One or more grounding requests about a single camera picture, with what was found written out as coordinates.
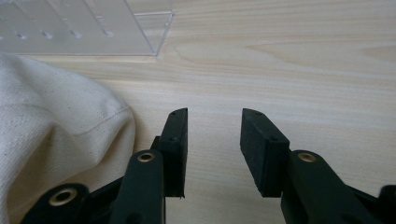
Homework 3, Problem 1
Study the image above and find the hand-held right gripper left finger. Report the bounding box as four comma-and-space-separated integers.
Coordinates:
109, 107, 189, 224

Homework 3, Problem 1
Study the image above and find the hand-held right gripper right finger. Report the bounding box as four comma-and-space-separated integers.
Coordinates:
239, 107, 384, 224

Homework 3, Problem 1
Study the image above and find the cream canvas cloth bag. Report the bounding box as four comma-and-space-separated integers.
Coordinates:
0, 51, 136, 224

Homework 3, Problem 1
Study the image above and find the clear acrylic rack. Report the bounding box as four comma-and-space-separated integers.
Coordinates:
0, 0, 174, 57

